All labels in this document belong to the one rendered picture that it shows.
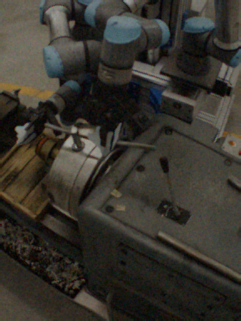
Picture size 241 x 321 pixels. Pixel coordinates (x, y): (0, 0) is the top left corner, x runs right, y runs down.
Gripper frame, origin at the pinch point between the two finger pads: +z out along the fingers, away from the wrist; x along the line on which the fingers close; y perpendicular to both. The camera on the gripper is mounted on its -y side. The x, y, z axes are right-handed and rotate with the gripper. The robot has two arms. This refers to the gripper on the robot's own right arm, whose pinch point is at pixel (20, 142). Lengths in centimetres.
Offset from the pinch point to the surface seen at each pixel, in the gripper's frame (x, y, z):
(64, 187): 7.5, -29.5, 10.1
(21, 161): -19.5, 7.6, -3.5
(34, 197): -19.9, -8.4, 6.6
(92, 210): 16.2, -44.2, 16.3
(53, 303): -109, -13, 23
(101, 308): -55, -48, 21
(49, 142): 3.8, -11.9, -3.5
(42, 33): -102, 170, -184
